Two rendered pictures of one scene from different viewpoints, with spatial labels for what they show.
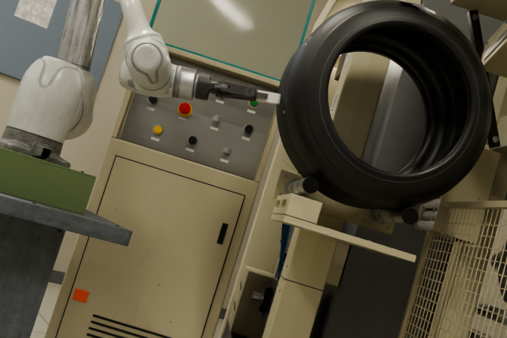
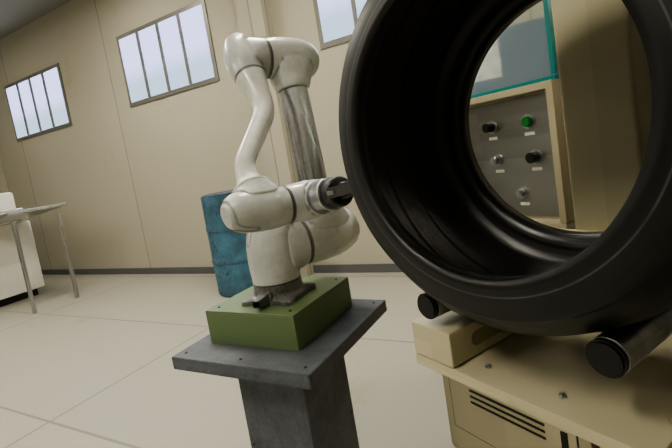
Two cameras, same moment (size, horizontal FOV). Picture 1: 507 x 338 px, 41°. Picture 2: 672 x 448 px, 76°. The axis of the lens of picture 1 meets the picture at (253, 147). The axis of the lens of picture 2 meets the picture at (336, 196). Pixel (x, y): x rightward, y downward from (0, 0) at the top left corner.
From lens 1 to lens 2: 1.57 m
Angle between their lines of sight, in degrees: 61
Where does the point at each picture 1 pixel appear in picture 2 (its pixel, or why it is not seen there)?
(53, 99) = (255, 255)
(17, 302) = (293, 426)
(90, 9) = (296, 145)
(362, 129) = (621, 120)
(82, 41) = (302, 174)
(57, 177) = (267, 324)
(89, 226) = (274, 376)
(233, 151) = (530, 189)
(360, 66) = (572, 19)
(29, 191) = (255, 340)
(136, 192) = not seen: hidden behind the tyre
